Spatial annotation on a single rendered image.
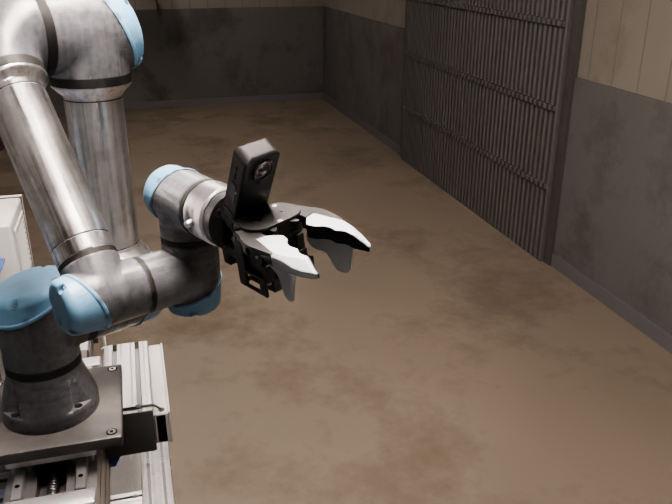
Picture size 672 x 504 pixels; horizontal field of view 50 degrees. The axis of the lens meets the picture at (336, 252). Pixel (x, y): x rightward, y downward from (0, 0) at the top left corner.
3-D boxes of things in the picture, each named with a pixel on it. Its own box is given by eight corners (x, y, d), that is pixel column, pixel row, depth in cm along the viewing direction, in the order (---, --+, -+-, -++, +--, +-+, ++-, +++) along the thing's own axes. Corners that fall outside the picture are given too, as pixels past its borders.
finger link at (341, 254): (387, 275, 79) (316, 259, 83) (383, 225, 76) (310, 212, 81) (372, 288, 76) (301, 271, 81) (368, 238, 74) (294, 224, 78)
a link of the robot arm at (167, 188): (193, 214, 102) (188, 155, 99) (237, 236, 95) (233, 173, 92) (142, 227, 98) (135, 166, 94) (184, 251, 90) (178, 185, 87)
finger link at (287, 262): (324, 315, 73) (289, 277, 80) (317, 264, 70) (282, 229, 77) (296, 325, 72) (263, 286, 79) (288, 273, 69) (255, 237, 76)
